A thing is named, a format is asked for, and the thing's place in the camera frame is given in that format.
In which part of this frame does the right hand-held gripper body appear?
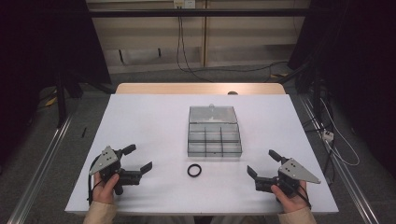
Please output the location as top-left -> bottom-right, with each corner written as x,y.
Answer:
254,158 -> 322,198

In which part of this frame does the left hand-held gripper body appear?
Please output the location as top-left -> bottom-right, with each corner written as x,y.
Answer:
89,145 -> 143,196

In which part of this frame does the black ring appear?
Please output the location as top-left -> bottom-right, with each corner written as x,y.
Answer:
187,163 -> 203,178

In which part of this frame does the clear plastic compartment box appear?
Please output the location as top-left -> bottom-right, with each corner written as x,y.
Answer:
187,105 -> 244,159

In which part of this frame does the person's left hand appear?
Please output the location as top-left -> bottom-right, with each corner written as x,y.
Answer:
92,172 -> 120,205

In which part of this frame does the person's right hand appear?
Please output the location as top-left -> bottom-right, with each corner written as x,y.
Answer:
270,180 -> 309,215

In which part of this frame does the white table sheet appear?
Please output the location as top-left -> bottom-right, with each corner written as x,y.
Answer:
64,93 -> 340,217

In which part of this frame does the black metal stand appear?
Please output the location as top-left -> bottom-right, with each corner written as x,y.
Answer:
55,70 -> 69,129

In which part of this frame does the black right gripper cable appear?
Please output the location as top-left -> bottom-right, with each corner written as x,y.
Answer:
294,182 -> 313,210

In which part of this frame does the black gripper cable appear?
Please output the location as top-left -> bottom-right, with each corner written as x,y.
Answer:
294,182 -> 313,210
87,154 -> 105,207

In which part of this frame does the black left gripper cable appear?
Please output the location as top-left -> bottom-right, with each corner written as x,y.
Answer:
87,154 -> 105,207

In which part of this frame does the metal floor rail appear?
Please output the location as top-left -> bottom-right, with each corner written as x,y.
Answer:
7,114 -> 75,224
299,94 -> 380,224

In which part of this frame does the white cable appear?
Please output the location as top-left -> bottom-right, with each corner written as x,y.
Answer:
319,98 -> 361,167

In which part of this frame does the black hanging wall cable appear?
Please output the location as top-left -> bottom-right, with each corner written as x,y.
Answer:
176,15 -> 217,84

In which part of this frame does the white wall socket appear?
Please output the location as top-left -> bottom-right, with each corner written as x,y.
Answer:
173,0 -> 197,9

